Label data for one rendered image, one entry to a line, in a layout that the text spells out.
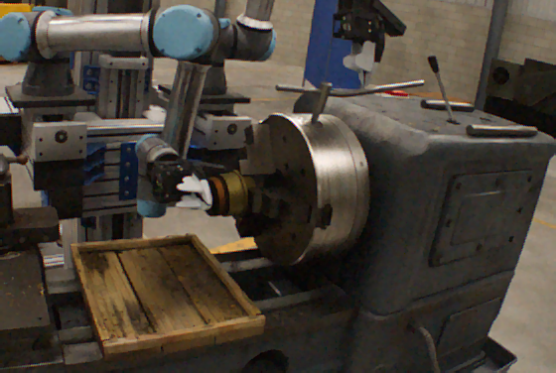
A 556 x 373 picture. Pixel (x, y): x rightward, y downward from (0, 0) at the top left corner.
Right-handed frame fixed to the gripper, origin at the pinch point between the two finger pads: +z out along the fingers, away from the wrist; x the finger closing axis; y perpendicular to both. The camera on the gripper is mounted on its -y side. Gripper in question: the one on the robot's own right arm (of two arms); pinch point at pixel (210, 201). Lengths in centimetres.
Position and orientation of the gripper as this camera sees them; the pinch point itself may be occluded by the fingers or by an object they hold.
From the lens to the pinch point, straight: 92.0
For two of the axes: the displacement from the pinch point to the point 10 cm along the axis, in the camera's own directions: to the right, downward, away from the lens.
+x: 1.4, -9.4, -3.0
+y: -8.6, 0.4, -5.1
